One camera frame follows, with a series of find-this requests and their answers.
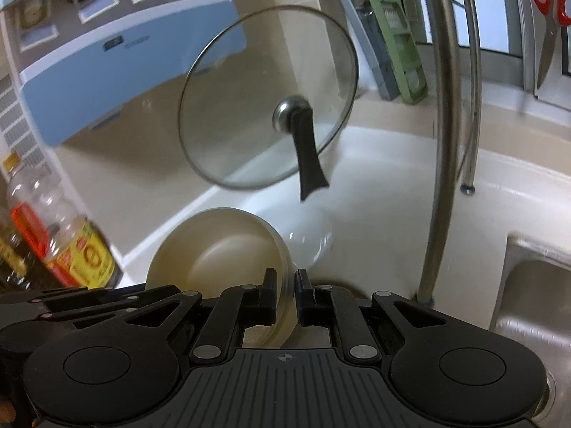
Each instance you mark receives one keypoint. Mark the glass pot lid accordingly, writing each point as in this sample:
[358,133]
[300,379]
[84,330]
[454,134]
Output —
[250,98]

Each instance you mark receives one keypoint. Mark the window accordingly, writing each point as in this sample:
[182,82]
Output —
[499,9]

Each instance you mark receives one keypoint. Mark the green cutting board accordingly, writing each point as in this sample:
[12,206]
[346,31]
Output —
[397,31]

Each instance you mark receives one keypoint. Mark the stainless steel sink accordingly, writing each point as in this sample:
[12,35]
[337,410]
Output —
[535,303]

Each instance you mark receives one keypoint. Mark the white ceramic bowl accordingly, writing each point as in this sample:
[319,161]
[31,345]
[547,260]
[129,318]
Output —
[312,245]

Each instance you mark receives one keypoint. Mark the light blue wall appliance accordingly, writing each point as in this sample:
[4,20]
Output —
[134,67]

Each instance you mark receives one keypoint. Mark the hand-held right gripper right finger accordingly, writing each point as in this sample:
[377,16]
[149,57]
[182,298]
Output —
[303,303]

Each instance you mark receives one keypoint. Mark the large oil bottle yellow strip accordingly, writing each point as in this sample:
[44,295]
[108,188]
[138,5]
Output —
[11,267]

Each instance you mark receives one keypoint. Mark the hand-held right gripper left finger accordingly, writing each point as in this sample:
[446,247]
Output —
[267,303]

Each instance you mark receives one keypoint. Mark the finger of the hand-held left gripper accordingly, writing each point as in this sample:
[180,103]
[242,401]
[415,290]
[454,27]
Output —
[80,294]
[89,313]

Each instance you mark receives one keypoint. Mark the cream plastic bowl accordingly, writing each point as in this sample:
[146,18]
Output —
[214,249]

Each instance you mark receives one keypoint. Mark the grey cutting board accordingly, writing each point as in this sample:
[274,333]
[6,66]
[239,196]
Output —
[381,67]

